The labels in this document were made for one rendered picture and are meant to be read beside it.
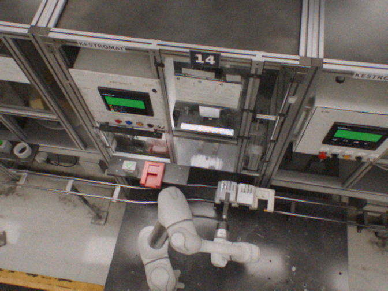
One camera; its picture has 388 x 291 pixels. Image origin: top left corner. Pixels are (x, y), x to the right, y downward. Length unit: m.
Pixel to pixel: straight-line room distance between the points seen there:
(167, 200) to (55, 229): 1.87
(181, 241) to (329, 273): 1.22
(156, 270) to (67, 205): 1.51
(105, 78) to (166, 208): 0.66
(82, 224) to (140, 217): 0.93
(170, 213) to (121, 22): 0.87
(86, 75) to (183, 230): 0.83
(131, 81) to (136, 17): 0.27
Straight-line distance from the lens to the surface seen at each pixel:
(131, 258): 2.56
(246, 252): 2.17
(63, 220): 3.50
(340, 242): 2.68
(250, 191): 2.38
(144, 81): 1.70
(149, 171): 2.42
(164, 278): 2.24
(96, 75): 1.77
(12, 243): 3.61
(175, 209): 1.75
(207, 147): 2.51
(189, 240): 1.71
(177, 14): 1.67
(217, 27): 1.61
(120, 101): 1.85
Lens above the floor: 3.16
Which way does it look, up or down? 63 degrees down
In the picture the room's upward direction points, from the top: 3 degrees counter-clockwise
